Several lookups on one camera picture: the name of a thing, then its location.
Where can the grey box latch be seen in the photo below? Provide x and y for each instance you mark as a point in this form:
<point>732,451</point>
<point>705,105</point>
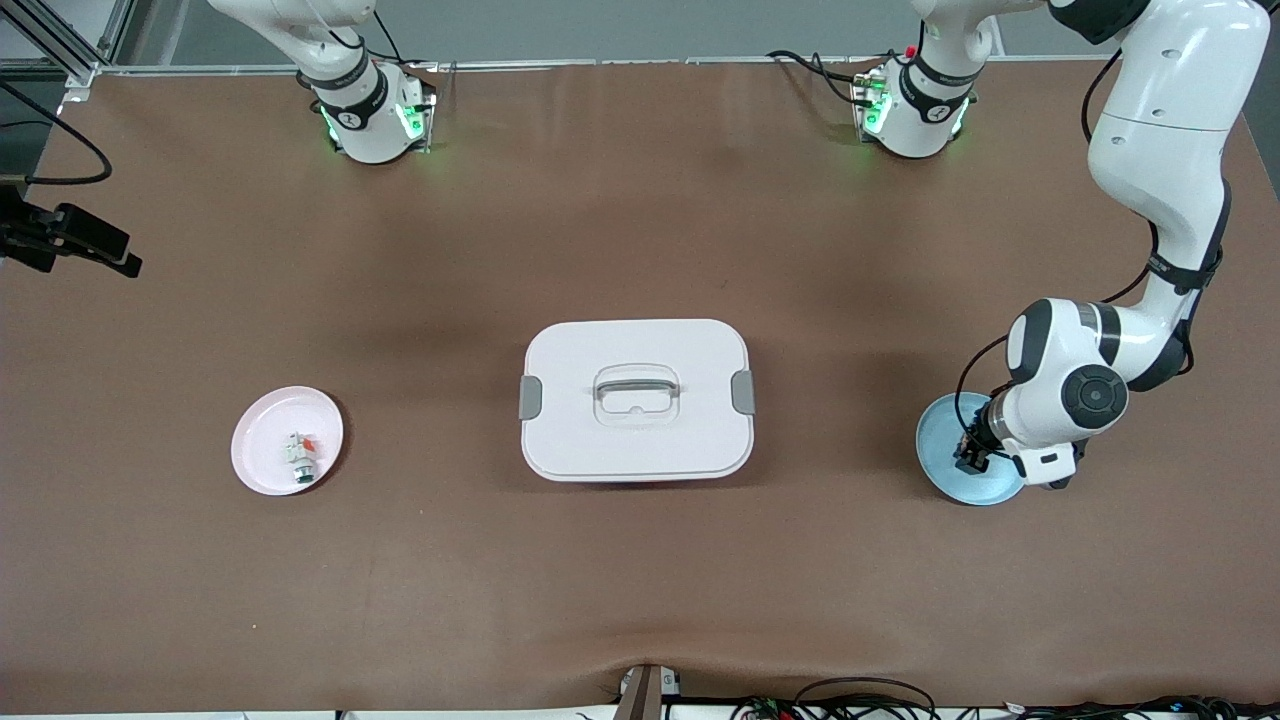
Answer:
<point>743,392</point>
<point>530,398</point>

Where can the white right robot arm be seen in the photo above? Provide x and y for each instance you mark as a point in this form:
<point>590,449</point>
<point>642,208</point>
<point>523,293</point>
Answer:
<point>360,120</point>

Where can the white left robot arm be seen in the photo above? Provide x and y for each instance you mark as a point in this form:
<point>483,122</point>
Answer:
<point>1160,100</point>

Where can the white lidded storage box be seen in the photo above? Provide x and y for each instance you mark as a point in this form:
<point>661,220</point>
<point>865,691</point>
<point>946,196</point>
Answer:
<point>640,450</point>

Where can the aluminium table edge rail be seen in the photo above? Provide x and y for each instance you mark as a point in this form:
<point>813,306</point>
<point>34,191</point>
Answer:
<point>650,63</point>

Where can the light blue plate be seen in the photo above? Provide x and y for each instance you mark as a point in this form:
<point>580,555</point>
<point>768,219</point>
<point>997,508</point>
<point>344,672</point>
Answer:
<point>945,440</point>

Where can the pink plate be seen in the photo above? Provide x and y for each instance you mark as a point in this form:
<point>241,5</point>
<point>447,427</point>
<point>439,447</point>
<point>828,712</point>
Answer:
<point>262,440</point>

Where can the aluminium frame post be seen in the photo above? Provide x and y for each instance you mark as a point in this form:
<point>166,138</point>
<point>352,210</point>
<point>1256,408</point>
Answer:
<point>70,50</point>

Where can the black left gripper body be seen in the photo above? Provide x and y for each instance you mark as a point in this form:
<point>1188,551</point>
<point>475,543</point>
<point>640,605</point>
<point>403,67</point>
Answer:
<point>976,443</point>

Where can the white and green switch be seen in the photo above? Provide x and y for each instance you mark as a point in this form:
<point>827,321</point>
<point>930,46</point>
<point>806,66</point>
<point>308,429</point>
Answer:
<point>303,460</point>

